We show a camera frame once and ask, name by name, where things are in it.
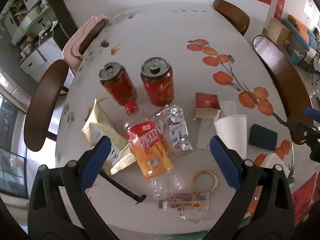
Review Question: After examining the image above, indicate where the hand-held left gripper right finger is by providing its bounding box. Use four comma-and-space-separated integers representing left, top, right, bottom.
205, 135, 295, 240

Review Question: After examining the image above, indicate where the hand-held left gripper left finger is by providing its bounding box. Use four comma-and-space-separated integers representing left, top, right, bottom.
28, 135, 118, 240

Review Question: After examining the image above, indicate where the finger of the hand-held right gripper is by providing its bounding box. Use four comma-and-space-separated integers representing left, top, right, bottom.
286, 116, 320, 145
304, 107, 320, 120

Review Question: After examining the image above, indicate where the white paper cup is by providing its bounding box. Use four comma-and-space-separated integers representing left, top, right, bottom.
214, 115, 248, 159

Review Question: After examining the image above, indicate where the orange label plastic bottle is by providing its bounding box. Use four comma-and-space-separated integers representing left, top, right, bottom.
124, 101, 192, 202

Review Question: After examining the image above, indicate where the clear plastic wrapper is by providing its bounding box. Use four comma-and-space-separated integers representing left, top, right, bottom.
157, 192, 212, 224

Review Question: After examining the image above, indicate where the red drink can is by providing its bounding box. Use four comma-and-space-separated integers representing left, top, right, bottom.
99, 62, 137, 106
140, 57, 175, 106

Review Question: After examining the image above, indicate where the black plastic bar tool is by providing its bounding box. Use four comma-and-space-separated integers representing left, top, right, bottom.
100, 170, 147, 205

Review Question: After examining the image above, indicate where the orange tape roll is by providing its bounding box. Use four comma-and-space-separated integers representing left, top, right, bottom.
192, 170, 218, 205

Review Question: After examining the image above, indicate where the beige paper bag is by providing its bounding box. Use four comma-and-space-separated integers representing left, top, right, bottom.
81, 99, 137, 176

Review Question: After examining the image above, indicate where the dark blue sponge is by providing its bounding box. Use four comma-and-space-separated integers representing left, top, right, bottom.
248, 124, 278, 152

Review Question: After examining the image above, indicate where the folded white paper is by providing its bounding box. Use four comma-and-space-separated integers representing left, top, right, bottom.
260, 153, 290, 178

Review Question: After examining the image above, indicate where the red paper sheet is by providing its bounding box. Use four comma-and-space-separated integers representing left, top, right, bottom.
291, 172, 317, 227

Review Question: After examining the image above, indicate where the silver foil bag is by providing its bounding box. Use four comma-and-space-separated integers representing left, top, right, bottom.
150, 105, 193, 155

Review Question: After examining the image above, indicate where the small red box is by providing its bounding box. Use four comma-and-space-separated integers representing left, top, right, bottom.
192, 92, 222, 122

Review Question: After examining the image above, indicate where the teal sofa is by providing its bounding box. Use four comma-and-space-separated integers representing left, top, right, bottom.
281, 15, 320, 65

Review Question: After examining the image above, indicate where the wooden drawer cabinet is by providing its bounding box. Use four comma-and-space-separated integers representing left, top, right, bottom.
266, 17, 290, 47

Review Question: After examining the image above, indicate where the white cabinet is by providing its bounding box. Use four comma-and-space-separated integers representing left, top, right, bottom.
19, 36, 63, 75

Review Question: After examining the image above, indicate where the white wall paper sheet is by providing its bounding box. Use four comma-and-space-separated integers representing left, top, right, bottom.
304, 0, 317, 20

